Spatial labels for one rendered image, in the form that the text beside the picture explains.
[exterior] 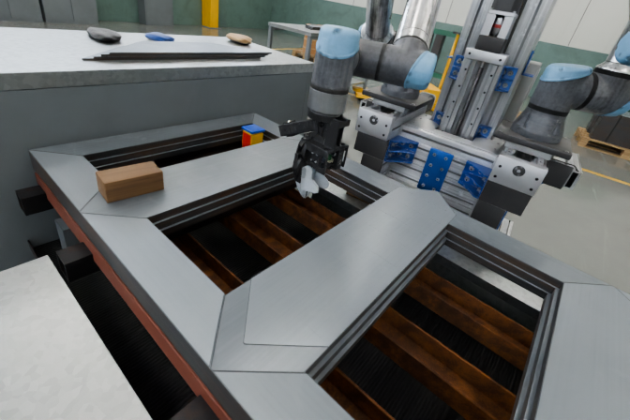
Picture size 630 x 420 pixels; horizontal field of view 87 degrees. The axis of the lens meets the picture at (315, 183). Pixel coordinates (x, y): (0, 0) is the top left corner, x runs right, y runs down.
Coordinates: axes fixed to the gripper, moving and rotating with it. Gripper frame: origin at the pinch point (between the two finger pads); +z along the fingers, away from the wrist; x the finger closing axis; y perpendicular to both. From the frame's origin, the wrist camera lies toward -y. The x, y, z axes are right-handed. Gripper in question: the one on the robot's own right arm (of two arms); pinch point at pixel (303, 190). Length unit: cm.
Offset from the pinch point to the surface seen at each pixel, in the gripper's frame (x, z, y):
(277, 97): 52, 2, -63
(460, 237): 27.6, 7.5, 31.3
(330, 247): -4.5, 5.6, 13.0
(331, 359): -22.2, 8.5, 27.9
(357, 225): 7.0, 5.7, 12.3
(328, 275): -11.2, 5.6, 17.9
